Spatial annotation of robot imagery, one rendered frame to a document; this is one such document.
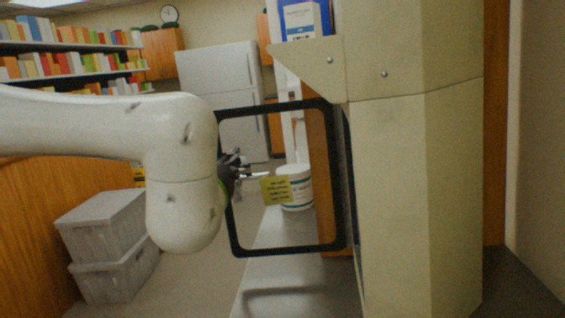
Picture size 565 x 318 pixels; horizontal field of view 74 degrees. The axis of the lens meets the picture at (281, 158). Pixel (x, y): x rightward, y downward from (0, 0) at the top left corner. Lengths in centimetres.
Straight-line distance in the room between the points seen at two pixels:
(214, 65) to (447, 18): 512
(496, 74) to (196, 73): 502
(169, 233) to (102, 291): 249
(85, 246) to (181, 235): 237
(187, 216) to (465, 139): 48
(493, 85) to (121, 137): 83
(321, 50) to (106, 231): 234
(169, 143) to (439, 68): 41
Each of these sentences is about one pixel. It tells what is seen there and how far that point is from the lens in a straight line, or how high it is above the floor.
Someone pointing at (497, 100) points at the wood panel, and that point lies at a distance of 104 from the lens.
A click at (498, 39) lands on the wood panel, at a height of 147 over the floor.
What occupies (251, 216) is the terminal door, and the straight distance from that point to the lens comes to 98.
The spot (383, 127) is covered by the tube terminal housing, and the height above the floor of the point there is 137.
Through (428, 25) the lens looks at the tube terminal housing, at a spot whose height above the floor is 150.
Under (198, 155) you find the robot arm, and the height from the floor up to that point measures 138.
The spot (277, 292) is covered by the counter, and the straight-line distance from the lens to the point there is 97.
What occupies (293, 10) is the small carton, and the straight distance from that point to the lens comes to 67.
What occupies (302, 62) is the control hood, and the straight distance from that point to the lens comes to 57.
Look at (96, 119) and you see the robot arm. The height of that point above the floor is 144.
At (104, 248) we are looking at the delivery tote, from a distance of 282.
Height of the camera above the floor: 149
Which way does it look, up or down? 15 degrees down
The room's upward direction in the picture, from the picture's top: 8 degrees counter-clockwise
